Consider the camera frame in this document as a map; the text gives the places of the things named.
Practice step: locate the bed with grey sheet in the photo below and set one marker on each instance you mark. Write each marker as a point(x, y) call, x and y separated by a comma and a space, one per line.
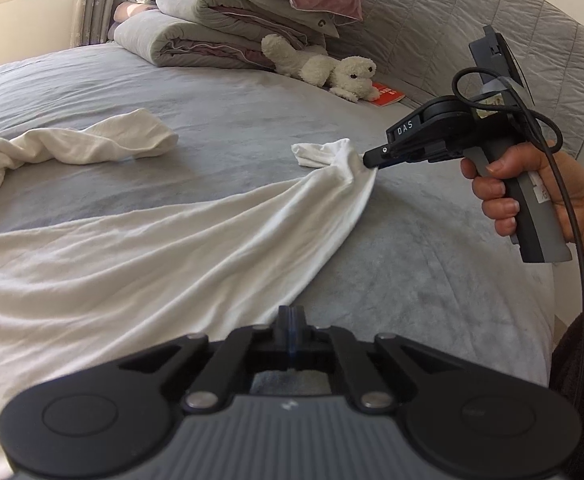
point(221, 135)

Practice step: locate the grey quilted headboard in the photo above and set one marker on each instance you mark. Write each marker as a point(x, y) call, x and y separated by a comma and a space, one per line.
point(447, 10)

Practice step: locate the white pants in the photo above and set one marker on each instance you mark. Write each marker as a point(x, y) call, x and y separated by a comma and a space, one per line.
point(171, 260)

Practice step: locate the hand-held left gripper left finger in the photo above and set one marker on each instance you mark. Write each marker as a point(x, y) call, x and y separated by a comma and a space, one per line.
point(284, 340)

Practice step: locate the white plush dog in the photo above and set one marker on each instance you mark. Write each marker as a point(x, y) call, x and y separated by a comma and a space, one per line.
point(317, 67)

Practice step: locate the grey folded quilt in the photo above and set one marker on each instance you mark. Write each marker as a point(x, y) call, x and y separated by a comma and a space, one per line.
point(141, 35)
point(206, 5)

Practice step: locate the grey patterned curtain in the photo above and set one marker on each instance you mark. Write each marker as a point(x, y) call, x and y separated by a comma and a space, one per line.
point(101, 0)

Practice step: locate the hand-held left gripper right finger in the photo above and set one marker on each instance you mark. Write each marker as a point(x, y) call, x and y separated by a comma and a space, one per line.
point(298, 340)

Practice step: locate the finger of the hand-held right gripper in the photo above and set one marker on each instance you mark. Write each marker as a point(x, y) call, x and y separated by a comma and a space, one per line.
point(379, 156)

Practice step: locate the red book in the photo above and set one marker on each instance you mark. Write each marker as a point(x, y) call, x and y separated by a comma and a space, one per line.
point(389, 95)

